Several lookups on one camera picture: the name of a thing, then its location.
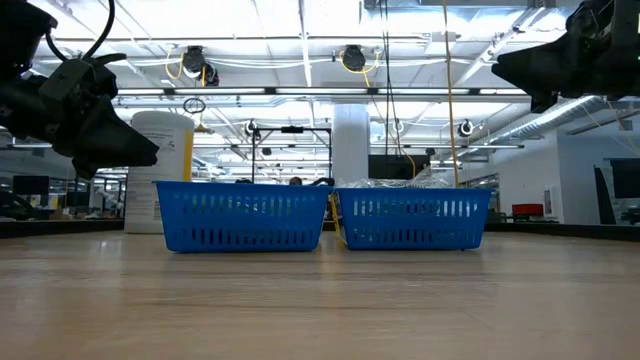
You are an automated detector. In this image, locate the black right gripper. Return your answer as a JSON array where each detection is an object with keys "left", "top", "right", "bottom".
[{"left": 491, "top": 0, "right": 640, "bottom": 114}]

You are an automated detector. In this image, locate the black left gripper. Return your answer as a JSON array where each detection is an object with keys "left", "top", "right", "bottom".
[{"left": 0, "top": 57, "right": 160, "bottom": 180}]

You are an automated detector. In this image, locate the white wipes canister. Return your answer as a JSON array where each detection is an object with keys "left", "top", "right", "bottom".
[{"left": 123, "top": 109, "right": 196, "bottom": 235}]

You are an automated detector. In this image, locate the black monitor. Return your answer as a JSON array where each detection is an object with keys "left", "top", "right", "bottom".
[
  {"left": 609, "top": 157, "right": 640, "bottom": 200},
  {"left": 12, "top": 174, "right": 51, "bottom": 209}
]

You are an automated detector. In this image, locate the red box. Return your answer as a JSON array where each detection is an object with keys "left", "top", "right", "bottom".
[{"left": 510, "top": 202, "right": 545, "bottom": 218}]

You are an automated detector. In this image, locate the blue plastic basket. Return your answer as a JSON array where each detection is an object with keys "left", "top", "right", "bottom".
[
  {"left": 333, "top": 186, "right": 495, "bottom": 252},
  {"left": 153, "top": 180, "right": 335, "bottom": 254}
]

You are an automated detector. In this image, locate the long ceiling light strip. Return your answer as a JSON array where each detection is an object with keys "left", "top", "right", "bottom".
[{"left": 112, "top": 85, "right": 531, "bottom": 97}]

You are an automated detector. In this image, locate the silver ventilation duct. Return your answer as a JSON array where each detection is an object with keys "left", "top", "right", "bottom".
[{"left": 492, "top": 94, "right": 640, "bottom": 146}]

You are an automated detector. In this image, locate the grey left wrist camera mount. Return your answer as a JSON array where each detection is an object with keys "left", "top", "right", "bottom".
[{"left": 38, "top": 58, "right": 97, "bottom": 101}]

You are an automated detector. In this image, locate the yellow hanging cable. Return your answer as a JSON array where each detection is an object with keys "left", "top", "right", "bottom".
[{"left": 442, "top": 0, "right": 460, "bottom": 189}]

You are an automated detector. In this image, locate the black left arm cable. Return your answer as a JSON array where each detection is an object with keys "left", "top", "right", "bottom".
[{"left": 44, "top": 0, "right": 117, "bottom": 62}]

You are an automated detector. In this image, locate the black wall screen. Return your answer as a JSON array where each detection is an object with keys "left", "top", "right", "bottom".
[{"left": 368, "top": 154, "right": 432, "bottom": 181}]

